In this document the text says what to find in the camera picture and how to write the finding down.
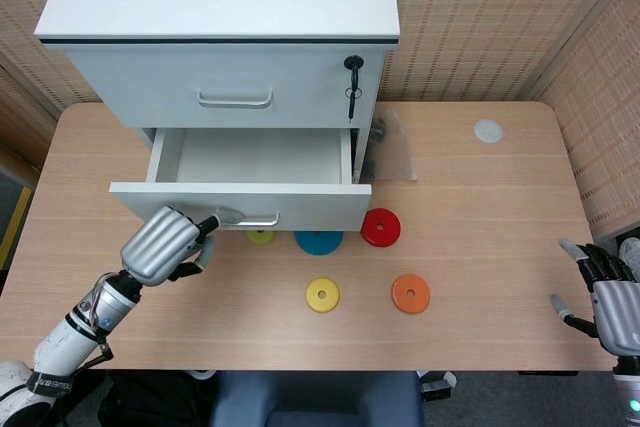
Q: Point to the black bag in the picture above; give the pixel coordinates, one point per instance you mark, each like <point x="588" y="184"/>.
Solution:
<point x="150" y="399"/>

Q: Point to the black key in lock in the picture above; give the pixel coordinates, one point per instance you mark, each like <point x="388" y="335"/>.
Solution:
<point x="354" y="67"/>

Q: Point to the large blue disc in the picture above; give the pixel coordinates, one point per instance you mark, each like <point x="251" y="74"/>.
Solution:
<point x="320" y="243"/>

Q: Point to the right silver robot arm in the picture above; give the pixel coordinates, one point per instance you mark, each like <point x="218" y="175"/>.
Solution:
<point x="627" y="392"/>

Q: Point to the clear plastic bag with parts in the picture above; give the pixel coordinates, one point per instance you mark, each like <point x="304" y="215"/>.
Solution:
<point x="397" y="147"/>

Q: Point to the small black white box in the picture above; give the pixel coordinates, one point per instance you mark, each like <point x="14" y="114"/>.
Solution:
<point x="437" y="389"/>

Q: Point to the orange disc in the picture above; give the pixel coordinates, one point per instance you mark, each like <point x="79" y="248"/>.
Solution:
<point x="402" y="304"/>

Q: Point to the red disc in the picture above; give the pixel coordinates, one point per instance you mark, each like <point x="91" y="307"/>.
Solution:
<point x="380" y="237"/>

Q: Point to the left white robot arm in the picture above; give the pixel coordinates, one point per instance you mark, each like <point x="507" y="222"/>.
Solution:
<point x="65" y="342"/>

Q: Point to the white sneaker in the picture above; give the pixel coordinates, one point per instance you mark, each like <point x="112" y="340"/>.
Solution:
<point x="631" y="254"/>

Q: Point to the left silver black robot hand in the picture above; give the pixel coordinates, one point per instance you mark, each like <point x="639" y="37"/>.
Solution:
<point x="160" y="244"/>

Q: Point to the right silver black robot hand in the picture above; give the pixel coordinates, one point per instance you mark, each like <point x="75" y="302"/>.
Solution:
<point x="617" y="314"/>

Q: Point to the yellow disc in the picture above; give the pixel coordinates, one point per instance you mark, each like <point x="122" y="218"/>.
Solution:
<point x="315" y="302"/>

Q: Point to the small yellow-green disc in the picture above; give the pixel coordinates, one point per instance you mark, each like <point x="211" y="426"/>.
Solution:
<point x="262" y="238"/>

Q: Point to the blue chair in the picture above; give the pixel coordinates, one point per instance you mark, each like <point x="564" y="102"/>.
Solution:
<point x="315" y="397"/>

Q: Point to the white drawer with lock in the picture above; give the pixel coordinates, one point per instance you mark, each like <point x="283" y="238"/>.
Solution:
<point x="150" y="87"/>

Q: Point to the white middle-height drawer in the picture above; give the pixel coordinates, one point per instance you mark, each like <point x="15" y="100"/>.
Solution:
<point x="310" y="207"/>

